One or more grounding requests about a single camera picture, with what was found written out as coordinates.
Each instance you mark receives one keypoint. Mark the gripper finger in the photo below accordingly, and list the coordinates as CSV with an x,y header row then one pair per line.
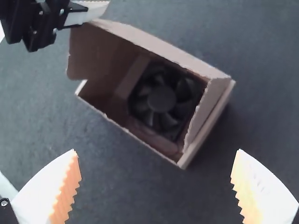
x,y
44,196
95,9
264,196
76,18

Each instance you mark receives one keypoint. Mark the black square fan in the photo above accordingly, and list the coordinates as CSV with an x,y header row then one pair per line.
x,y
161,100

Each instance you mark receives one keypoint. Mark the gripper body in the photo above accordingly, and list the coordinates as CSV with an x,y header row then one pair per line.
x,y
28,21

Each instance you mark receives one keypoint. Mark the black mat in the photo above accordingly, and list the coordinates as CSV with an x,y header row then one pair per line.
x,y
233,35

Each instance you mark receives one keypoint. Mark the cardboard box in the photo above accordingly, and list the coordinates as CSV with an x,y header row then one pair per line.
x,y
98,53

